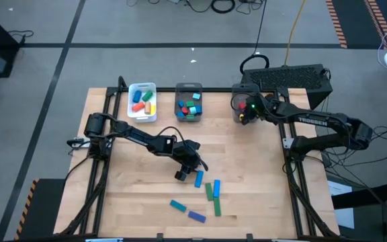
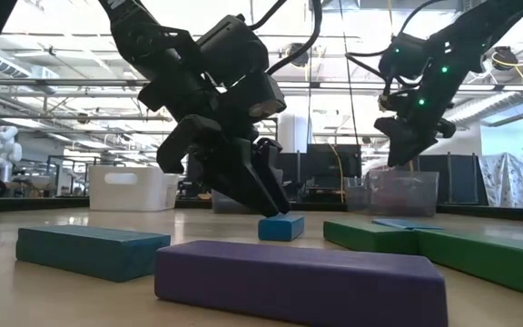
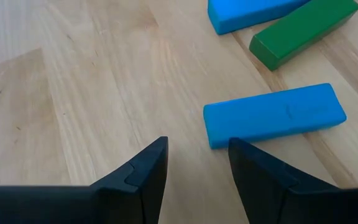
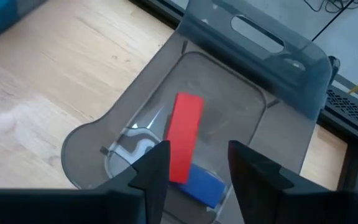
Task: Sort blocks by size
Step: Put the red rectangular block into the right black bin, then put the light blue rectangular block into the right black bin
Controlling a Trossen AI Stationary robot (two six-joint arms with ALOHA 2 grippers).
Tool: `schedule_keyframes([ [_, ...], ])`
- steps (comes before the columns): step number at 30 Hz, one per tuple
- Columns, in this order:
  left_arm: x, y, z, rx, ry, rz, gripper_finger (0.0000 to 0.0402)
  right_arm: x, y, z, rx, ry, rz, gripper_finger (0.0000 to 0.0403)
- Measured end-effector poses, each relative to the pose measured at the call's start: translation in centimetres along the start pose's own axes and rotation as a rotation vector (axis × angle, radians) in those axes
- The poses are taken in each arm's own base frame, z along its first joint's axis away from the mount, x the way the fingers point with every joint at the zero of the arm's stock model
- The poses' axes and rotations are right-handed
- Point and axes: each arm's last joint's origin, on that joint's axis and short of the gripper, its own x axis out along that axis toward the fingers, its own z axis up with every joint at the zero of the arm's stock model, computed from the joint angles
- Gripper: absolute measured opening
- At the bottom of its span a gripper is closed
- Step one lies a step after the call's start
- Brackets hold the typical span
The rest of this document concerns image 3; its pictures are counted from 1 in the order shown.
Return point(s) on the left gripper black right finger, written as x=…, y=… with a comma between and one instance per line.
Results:
x=291, y=205

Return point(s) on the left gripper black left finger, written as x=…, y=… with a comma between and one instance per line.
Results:
x=73, y=205

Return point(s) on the light blue long block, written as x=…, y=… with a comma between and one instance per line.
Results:
x=272, y=115
x=244, y=15

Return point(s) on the green long block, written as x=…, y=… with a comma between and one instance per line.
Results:
x=300, y=34

